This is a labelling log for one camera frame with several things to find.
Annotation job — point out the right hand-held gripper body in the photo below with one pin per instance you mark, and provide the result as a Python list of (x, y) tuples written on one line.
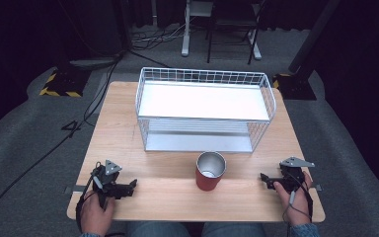
[(291, 177)]

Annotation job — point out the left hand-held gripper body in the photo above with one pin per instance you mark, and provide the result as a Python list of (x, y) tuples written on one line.
[(111, 184)]

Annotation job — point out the red metal cup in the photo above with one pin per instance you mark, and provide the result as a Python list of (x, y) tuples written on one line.
[(207, 182)]

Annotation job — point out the person's right hand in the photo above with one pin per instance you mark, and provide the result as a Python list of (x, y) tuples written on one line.
[(299, 205)]

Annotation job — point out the person's left hand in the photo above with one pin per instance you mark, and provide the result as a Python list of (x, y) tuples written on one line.
[(93, 217)]

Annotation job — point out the grey tape strip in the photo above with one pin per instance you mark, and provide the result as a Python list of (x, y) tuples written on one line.
[(75, 189), (316, 187)]

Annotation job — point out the person's left leg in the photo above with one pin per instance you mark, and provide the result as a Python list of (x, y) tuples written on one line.
[(159, 230)]

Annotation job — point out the person's leg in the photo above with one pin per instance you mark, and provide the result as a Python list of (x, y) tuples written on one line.
[(233, 230), (159, 230)]

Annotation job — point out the person's right leg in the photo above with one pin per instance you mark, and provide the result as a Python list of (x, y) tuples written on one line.
[(233, 230)]

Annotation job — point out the black yellow-striped stand base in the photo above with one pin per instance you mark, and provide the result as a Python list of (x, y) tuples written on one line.
[(64, 82), (296, 87)]

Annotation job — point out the grey flat stand foot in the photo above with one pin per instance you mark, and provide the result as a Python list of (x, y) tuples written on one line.
[(93, 63)]

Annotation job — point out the black slanted pole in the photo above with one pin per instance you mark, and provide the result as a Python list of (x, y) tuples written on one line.
[(312, 36)]

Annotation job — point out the black folding chair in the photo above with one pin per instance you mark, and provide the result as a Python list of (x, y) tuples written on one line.
[(230, 23)]

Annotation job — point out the white metal stand frame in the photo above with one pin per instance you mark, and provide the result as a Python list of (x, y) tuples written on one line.
[(187, 39)]

